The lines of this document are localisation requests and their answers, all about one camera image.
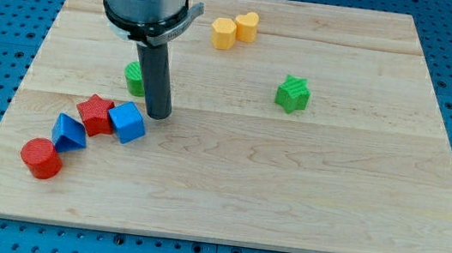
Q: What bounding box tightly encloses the green star block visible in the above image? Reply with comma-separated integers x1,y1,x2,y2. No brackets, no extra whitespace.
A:
274,75,310,113

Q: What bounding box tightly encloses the yellow hexagon block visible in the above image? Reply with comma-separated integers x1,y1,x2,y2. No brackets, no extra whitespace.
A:
211,17,237,51

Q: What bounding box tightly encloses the wooden board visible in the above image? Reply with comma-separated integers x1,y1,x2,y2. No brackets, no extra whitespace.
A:
0,0,452,253

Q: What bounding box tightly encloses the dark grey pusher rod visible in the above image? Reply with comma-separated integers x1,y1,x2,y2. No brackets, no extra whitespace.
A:
136,44,172,120

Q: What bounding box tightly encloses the blue cube block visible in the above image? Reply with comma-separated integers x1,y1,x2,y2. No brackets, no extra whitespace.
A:
108,102,146,144

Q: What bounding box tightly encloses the yellow heart block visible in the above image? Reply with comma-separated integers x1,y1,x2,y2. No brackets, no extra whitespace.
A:
235,11,260,43

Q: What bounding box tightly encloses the green cylinder block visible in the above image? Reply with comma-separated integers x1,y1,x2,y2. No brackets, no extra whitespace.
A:
124,61,145,97

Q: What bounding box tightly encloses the red star block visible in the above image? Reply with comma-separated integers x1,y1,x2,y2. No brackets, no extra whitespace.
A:
76,94,115,136

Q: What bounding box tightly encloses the blue triangle block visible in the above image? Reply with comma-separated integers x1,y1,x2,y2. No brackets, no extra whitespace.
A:
51,112,87,153

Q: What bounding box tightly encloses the red cylinder block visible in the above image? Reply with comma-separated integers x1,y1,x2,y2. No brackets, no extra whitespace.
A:
21,137,63,179

